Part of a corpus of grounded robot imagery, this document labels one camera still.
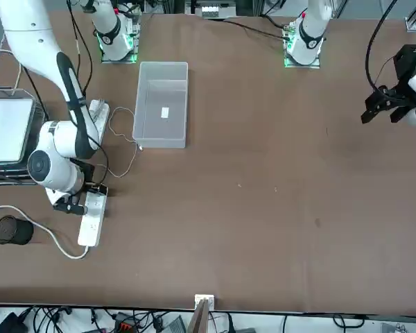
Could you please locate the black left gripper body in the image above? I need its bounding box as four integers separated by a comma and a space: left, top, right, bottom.
393, 44, 416, 87

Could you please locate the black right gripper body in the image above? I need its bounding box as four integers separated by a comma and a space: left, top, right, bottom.
71, 158, 95, 185

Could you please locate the thin charger cable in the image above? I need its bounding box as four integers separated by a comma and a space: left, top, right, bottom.
107, 106, 144, 178

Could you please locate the long white power strip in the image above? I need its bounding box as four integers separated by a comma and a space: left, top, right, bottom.
77, 192, 109, 248

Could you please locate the short white power strip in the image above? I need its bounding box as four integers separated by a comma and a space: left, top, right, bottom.
89, 99, 111, 146

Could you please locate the metal mesh file tray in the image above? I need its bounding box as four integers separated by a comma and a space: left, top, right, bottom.
0, 88, 49, 188

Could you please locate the black mesh pen cup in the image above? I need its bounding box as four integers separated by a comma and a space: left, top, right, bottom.
0, 214, 34, 246

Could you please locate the clipboard with white paper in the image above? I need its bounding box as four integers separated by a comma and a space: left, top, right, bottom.
0, 98, 35, 164

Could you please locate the clear plastic bin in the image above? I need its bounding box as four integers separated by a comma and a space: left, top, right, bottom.
132, 61, 189, 150

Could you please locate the black red connector block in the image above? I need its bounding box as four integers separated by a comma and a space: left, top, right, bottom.
112, 311, 139, 332

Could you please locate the beige power strip cord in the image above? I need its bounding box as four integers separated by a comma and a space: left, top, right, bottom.
0, 204, 90, 260

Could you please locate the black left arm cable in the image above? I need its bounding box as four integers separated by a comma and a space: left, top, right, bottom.
365, 0, 398, 93

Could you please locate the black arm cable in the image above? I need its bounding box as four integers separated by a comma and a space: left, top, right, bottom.
67, 0, 109, 187
365, 0, 398, 93

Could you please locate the black base cable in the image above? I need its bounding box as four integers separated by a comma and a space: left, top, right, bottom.
223, 19, 288, 39

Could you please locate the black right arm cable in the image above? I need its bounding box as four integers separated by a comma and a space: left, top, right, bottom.
67, 0, 109, 187

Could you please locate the aluminium frame post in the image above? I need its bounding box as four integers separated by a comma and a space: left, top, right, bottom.
189, 293, 216, 333

